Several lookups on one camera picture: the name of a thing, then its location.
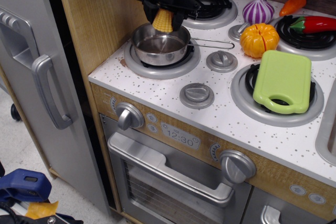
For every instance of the yellow toy corn cob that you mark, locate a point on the yellow toy corn cob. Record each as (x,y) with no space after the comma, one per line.
(163,21)

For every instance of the silver stovetop knob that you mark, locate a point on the silver stovetop knob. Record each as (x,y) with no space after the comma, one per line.
(236,31)
(222,61)
(197,96)

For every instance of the back left stove burner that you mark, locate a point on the back left stove burner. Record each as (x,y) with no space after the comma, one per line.
(212,14)

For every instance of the purple white toy onion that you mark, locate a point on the purple white toy onion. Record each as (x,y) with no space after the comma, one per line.
(258,11)

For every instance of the back right stove burner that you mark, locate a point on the back right stove burner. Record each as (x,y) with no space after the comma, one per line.
(317,47)

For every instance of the blue clamp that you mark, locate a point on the blue clamp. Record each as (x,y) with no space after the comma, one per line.
(25,185)

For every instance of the lower right silver drawer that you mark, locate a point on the lower right silver drawer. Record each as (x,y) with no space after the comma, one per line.
(263,207)

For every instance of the black caster wheel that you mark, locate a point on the black caster wheel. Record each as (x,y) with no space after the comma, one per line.
(15,114)

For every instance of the yellow tape piece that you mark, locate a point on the yellow tape piece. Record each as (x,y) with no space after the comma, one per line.
(37,210)

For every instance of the left silver oven dial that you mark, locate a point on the left silver oven dial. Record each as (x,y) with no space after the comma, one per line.
(128,116)

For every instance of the small steel saucepan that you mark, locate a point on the small steel saucepan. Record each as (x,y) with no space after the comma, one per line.
(157,48)

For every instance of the silver toy fridge door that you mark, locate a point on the silver toy fridge door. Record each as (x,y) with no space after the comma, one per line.
(29,29)

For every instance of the silver fridge door handle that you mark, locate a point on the silver fridge door handle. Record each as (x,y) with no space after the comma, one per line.
(56,90)

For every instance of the silver oven door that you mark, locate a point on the silver oven door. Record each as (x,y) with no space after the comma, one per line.
(160,184)

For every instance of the silver stovetop knob front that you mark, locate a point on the silver stovetop knob front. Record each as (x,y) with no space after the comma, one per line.
(197,96)

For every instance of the silver oven dial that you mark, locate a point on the silver oven dial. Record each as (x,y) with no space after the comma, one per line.
(236,166)
(128,116)

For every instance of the silver sink rim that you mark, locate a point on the silver sink rim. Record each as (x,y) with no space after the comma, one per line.
(325,141)

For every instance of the green plastic cutting board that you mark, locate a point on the green plastic cutting board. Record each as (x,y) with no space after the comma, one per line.
(283,82)

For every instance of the silver stovetop knob back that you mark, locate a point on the silver stovetop knob back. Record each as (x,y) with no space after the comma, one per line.
(236,31)

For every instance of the front right stove burner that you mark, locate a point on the front right stove burner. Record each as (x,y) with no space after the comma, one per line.
(242,93)

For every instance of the red toy chili pepper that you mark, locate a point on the red toy chili pepper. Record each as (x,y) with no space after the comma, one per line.
(313,24)

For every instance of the silver stovetop knob middle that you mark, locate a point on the silver stovetop knob middle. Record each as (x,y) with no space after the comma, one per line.
(222,61)

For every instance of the right silver oven dial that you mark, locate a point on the right silver oven dial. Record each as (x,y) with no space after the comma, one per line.
(236,166)

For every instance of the orange toy pumpkin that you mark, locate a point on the orange toy pumpkin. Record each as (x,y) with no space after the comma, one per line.
(259,38)

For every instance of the orange toy carrot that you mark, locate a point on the orange toy carrot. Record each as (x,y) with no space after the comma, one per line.
(292,6)

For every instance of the silver oven door handle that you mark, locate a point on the silver oven door handle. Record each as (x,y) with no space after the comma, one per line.
(154,163)

